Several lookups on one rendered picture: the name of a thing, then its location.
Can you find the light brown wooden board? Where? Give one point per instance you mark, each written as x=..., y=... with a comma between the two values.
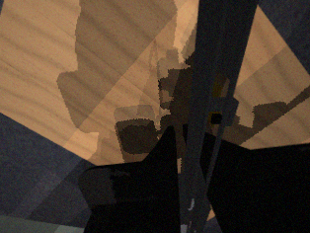
x=105, y=78

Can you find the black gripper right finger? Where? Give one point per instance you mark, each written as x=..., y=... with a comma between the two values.
x=239, y=176

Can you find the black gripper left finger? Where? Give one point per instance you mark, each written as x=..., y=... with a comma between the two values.
x=156, y=177

